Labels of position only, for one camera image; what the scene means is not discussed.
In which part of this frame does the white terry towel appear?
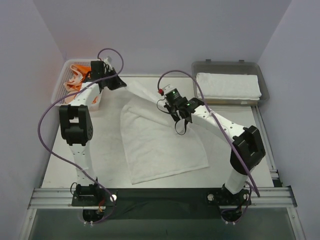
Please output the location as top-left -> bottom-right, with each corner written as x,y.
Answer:
196,72 -> 262,101

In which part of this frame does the white towels pile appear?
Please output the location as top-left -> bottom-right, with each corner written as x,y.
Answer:
120,81 -> 209,184

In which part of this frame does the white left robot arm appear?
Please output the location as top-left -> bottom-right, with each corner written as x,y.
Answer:
59,59 -> 127,206

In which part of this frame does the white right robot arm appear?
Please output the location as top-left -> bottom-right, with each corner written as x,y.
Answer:
158,85 -> 266,195

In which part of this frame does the orange cloth in basket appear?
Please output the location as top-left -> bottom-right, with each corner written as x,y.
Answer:
63,64 -> 100,107

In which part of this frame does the white plastic mesh basket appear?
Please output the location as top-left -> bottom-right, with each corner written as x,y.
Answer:
51,59 -> 92,103

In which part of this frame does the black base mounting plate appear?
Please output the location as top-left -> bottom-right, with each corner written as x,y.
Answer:
71,187 -> 252,223

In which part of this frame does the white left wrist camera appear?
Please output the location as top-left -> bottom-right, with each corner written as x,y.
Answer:
103,56 -> 112,65

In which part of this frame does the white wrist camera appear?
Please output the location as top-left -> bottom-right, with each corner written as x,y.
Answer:
162,84 -> 175,95
103,56 -> 112,65

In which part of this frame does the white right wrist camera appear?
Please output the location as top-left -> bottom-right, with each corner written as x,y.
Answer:
162,84 -> 175,95

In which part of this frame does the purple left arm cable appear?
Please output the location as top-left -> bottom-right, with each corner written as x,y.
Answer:
37,47 -> 126,225

